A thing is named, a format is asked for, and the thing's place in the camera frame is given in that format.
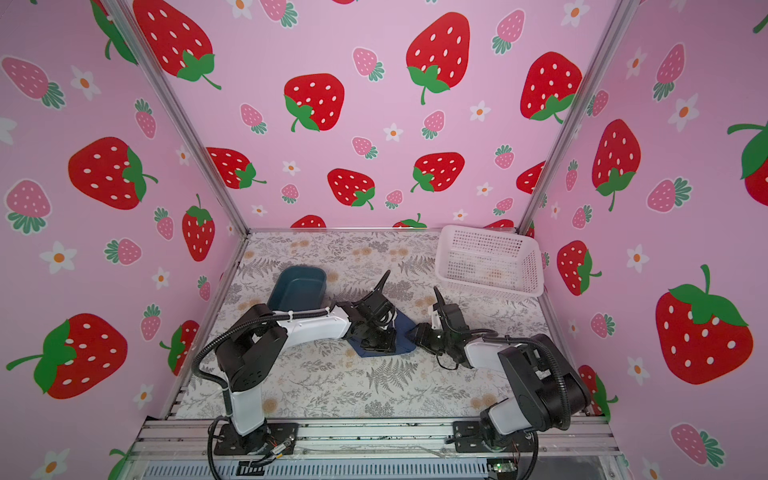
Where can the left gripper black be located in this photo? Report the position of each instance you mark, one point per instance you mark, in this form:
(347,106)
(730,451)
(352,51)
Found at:
(389,345)

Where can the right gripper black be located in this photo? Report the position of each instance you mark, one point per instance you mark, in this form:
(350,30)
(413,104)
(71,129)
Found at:
(420,337)

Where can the blue paper napkin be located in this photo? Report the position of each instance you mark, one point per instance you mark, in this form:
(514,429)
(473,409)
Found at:
(403,345)

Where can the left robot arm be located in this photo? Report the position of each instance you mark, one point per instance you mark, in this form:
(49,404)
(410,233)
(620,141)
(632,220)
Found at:
(247,352)

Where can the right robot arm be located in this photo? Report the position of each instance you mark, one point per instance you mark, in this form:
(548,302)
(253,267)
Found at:
(546,390)

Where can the dark teal plastic bin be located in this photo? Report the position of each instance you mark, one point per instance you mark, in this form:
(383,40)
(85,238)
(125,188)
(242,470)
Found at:
(298,288)

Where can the white plastic basket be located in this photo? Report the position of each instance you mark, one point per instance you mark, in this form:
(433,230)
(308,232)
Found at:
(493,263)

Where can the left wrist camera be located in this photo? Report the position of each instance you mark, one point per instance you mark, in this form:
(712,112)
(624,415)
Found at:
(376,308)

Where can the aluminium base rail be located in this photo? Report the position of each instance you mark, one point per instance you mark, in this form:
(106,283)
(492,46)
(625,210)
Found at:
(392,448)

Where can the aluminium corner post right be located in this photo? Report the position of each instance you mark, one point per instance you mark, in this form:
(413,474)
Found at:
(616,28)

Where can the aluminium corner post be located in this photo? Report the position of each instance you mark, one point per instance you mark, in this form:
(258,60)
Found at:
(126,24)
(616,28)

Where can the aluminium corner post left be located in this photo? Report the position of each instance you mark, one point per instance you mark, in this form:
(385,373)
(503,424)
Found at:
(126,24)

